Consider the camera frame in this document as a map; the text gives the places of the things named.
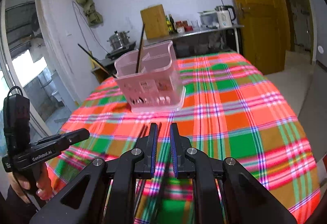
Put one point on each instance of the wooden side shelf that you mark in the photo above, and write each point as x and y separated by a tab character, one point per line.
110	66

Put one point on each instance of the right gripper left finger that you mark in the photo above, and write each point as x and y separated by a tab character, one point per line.
145	168

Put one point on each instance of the white electric kettle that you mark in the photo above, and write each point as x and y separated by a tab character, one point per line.
226	15

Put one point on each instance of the plaid tablecloth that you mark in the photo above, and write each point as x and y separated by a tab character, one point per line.
230	110

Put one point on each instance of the steel kitchen table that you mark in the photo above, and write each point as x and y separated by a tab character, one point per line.
203	41

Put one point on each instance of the induction cooker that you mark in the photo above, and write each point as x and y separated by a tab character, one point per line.
120	51

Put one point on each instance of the wooden cutting board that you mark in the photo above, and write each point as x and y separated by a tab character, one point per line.
154	20

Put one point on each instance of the dark sauce bottle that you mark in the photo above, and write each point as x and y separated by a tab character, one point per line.
172	23

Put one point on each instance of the yellow wooden door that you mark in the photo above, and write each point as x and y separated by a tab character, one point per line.
264	33

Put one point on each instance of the red lidded jar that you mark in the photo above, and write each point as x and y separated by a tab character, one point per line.
183	26

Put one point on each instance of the pink utensil basket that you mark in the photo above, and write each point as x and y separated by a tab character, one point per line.
151	81

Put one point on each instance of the grey refrigerator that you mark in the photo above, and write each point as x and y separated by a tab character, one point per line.
320	14

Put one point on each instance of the steel steamer pot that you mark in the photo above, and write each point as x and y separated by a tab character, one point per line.
119	39

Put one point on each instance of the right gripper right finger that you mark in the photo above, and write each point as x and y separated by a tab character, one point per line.
183	155

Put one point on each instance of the black chopstick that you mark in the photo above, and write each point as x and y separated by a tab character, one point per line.
159	128
142	133
139	47
90	55

